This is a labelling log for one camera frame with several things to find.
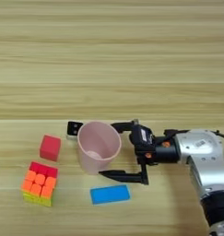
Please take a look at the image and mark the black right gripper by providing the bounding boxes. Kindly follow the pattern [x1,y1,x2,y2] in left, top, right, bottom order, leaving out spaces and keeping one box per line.
[98,120,182,186]

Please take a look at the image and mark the pink plastic cup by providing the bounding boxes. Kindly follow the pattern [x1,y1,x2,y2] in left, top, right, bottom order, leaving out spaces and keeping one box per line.
[77,121,123,175]

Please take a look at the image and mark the blue rectangular block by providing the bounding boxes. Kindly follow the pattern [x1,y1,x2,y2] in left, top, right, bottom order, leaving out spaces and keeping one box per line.
[89,183,132,206]

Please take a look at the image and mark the black box with white label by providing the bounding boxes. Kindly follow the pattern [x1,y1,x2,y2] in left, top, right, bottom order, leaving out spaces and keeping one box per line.
[129,124,155,149]

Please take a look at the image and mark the black and white small cube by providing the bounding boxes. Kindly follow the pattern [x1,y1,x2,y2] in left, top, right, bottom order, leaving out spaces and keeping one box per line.
[66,121,84,141]

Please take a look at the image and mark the red foam cube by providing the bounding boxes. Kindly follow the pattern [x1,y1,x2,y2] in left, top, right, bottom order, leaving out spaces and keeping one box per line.
[39,134,62,162]

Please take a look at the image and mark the colourful puzzle cube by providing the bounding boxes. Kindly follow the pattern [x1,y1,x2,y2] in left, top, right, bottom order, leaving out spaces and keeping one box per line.
[20,160,60,207]

